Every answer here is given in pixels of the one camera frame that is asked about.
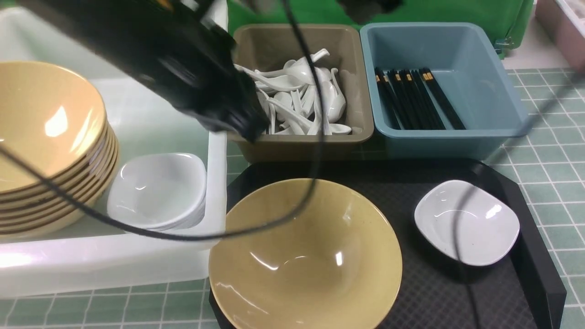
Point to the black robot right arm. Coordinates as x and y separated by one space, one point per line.
362 11

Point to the long white spoon top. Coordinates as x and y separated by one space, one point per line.
283 83

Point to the black chopstick in bin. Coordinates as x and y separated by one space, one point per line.
388 98
442 99

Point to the pink bin at corner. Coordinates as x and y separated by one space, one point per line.
563 20

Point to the black chopstick gold band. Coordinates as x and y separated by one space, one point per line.
435 119
417 103

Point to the black chopstick rightmost in bin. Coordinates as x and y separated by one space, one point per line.
442 99

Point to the black chopsticks middle bundle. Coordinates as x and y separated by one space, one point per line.
408 115

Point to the top tan stacked bowl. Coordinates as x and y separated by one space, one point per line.
50 116

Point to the white ceramic soup spoon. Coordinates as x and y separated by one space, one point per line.
334 103

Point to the top white stacked dish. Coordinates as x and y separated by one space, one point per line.
162 186

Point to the large white plastic tub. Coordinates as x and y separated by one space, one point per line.
90 255

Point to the white dish stack lower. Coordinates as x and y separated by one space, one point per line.
134 218

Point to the small white square dish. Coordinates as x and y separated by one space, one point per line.
487 228

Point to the black plastic serving tray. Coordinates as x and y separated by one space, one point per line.
521 291

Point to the black chopstick leftmost in bin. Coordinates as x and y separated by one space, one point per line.
388 98

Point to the white spoon front flat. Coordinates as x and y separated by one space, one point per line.
339 129

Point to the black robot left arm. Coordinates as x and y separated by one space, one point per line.
169 48

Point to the tan noodle bowl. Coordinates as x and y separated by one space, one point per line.
337 265

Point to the olive brown spoon bin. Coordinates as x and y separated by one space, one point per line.
268 46

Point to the blue chopstick bin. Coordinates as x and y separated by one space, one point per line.
467 68

